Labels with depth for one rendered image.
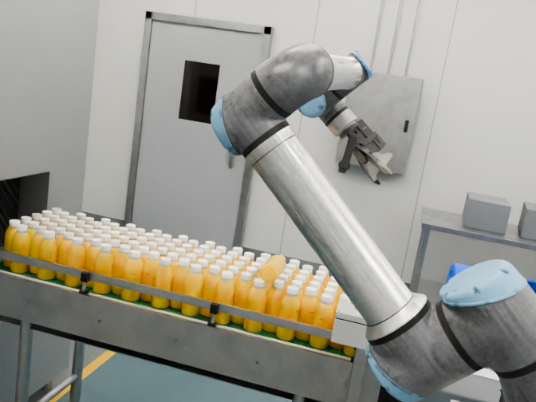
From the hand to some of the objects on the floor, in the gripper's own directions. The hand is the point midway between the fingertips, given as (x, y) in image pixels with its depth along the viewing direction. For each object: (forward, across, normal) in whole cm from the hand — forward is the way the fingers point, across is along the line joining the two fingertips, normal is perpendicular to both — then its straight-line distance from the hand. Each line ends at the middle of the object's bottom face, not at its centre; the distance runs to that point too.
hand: (384, 181), depth 181 cm
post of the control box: (+98, +48, +104) cm, 150 cm away
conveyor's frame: (+45, +89, +130) cm, 163 cm away
